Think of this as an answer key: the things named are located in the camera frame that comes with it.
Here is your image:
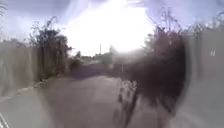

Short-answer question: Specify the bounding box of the grey asphalt lane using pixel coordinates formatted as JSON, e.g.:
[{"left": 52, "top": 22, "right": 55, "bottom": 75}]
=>
[{"left": 0, "top": 62, "right": 188, "bottom": 128}]

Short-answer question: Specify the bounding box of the large dark bush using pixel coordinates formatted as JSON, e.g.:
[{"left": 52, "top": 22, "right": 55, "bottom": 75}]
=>
[{"left": 121, "top": 7, "right": 188, "bottom": 112}]

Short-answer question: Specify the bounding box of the tall green bush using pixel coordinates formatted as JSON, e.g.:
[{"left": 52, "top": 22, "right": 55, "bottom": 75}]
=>
[{"left": 27, "top": 15, "right": 74, "bottom": 82}]

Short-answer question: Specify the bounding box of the pale fence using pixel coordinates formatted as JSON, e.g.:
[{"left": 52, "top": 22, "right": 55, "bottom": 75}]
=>
[{"left": 0, "top": 40, "right": 42, "bottom": 98}]

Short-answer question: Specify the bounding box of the pale wall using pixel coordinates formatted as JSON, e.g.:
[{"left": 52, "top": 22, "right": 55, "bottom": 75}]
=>
[{"left": 182, "top": 29, "right": 224, "bottom": 128}]

